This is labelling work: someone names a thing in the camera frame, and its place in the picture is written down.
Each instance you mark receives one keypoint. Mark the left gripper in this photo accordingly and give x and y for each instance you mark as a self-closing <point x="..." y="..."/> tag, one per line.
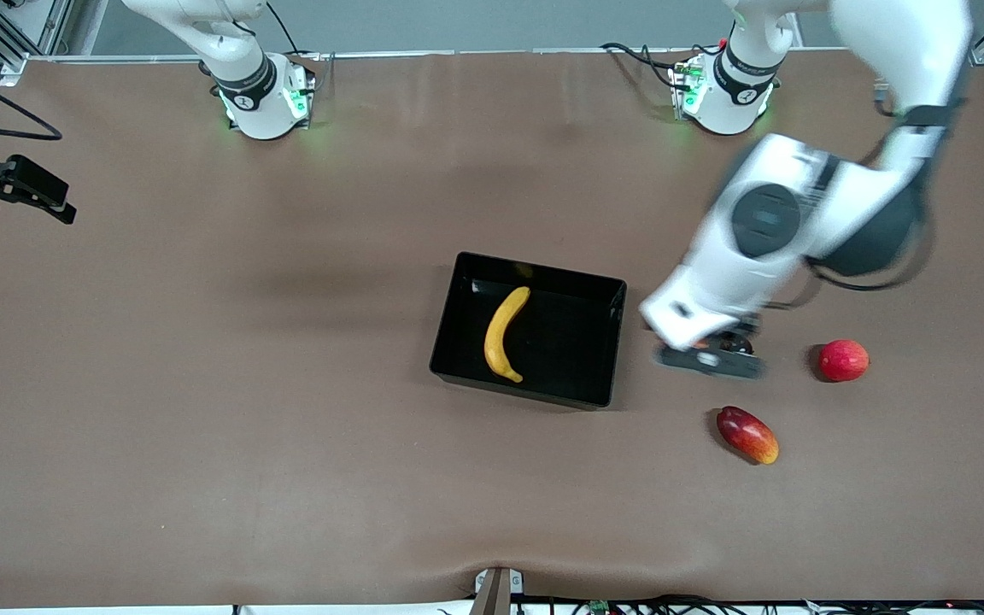
<point x="736" y="342"/>

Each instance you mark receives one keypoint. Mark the black rectangular plastic tray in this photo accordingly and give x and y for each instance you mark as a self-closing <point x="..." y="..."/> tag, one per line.
<point x="569" y="376"/>

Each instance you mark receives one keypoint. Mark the yellow banana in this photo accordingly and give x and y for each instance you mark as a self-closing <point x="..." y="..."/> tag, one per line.
<point x="500" y="333"/>

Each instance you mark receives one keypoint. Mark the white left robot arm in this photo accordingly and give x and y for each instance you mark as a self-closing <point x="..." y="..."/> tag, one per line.
<point x="902" y="51"/>

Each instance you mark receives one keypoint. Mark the dark purple plum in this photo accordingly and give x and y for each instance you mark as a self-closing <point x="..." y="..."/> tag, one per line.
<point x="735" y="344"/>

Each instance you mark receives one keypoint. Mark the red yellow mango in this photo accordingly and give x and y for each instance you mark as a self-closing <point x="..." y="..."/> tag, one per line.
<point x="746" y="434"/>

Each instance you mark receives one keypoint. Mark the plain red apple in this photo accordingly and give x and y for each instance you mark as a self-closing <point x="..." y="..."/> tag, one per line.
<point x="844" y="360"/>

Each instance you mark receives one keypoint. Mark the small green circuit board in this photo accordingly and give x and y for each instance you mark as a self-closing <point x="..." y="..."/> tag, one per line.
<point x="599" y="607"/>

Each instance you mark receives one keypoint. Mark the grey camera stand bracket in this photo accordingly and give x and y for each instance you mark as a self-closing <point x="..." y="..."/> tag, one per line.
<point x="496" y="594"/>

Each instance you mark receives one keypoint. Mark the aluminium frame struts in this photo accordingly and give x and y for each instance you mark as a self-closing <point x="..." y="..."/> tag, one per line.
<point x="35" y="34"/>

